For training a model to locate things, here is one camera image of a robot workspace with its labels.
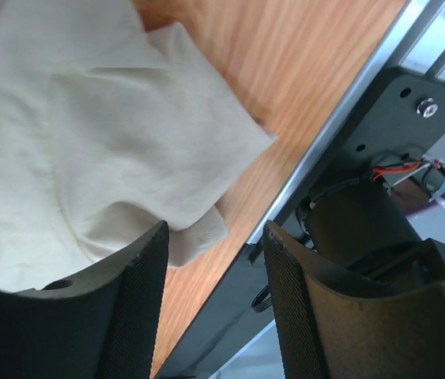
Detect red black base wires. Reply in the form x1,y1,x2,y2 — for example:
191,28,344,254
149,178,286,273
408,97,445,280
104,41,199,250
371,156,444,186

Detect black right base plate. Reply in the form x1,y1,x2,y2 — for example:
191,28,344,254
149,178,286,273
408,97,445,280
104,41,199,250
154,66,445,379

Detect aluminium frame rail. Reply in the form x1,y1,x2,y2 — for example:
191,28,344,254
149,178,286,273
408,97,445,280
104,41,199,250
247,1,445,245

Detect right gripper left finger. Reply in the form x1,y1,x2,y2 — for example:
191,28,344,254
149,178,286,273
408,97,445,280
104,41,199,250
0,222,169,378

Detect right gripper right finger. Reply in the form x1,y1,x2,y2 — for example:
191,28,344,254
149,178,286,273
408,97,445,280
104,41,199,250
263,222,445,378

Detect beige t shirt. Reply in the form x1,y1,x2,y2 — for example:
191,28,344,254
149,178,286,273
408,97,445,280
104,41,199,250
0,1,276,292

